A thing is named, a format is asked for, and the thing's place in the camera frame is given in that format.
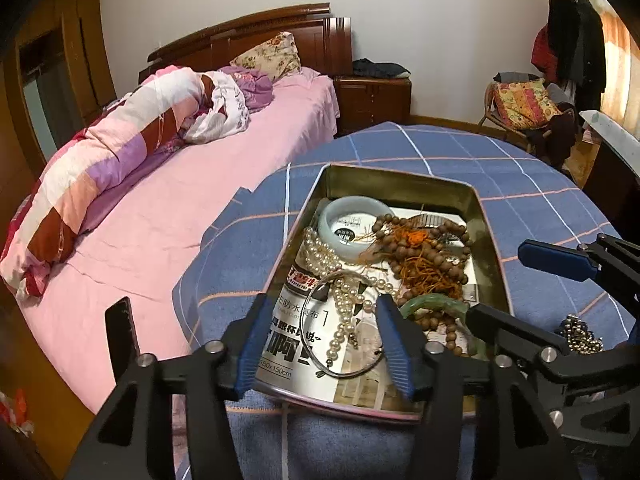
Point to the pink patchwork quilt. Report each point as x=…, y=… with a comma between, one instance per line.
x=100, y=160

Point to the printed paper sheet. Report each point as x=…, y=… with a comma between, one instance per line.
x=300, y=320

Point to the patchwork cushion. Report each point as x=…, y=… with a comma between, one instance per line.
x=525, y=102

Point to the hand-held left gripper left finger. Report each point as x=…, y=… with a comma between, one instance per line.
x=252, y=340

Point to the wooden chair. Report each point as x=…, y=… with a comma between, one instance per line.
x=490, y=117

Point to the dark maroon garment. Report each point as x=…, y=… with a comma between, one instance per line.
x=555, y=135

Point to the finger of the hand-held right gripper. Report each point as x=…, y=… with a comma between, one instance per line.
x=500, y=327
x=555, y=260

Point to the metal watch band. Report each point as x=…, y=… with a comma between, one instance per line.
x=430, y=221

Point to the dark folded clothes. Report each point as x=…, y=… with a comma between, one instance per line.
x=380, y=69

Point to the wooden wardrobe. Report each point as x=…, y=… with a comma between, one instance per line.
x=60, y=60

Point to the purple blanket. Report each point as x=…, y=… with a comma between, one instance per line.
x=255, y=90

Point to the blue checked tablecloth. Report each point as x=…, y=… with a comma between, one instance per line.
x=450, y=150

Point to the rectangular metal tin box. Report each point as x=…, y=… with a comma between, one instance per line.
x=400, y=180

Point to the dark wooden desk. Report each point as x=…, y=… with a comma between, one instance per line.
x=615, y=185

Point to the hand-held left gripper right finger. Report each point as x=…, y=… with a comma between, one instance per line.
x=395, y=345

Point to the red object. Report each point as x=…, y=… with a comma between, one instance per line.
x=17, y=407

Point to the white leaf-print desk cover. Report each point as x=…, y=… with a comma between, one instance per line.
x=612, y=127

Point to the orange patterned curtain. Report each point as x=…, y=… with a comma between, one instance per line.
x=622, y=70

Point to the pale jade bangle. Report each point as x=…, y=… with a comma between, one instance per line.
x=332, y=207

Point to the red hanging jacket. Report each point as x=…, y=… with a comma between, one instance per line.
x=542, y=52

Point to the black hanging coat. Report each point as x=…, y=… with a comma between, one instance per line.
x=580, y=45

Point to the floral pillow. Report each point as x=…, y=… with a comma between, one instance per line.
x=270, y=57

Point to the wooden headboard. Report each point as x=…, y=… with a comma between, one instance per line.
x=250, y=42

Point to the wooden nightstand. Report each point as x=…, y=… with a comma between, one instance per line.
x=372, y=105

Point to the green jade bangle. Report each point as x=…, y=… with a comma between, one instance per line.
x=430, y=302

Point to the thin silver bangle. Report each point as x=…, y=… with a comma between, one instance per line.
x=312, y=287

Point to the bed with pink sheet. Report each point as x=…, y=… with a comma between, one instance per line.
x=175, y=210

